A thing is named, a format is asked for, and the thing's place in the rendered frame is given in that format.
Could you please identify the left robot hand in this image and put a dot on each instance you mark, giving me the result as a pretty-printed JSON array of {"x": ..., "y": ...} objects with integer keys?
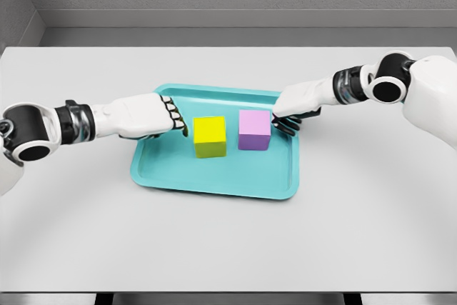
[{"x": 150, "y": 115}]

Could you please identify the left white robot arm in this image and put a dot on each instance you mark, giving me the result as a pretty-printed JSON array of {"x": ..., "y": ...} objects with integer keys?
[{"x": 53, "y": 133}]

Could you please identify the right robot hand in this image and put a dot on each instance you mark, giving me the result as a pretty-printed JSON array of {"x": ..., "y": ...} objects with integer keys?
[{"x": 298, "y": 99}]

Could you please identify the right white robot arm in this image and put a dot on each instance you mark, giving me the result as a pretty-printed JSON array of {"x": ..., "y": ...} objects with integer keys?
[{"x": 396, "y": 83}]

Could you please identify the teal tray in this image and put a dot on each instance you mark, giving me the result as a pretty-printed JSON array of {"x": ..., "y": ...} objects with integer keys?
[{"x": 218, "y": 173}]

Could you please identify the purple cube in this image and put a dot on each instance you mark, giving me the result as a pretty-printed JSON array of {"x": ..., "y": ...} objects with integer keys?
[{"x": 253, "y": 128}]

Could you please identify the yellow cube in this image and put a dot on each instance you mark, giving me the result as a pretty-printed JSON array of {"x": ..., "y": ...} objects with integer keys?
[{"x": 210, "y": 135}]

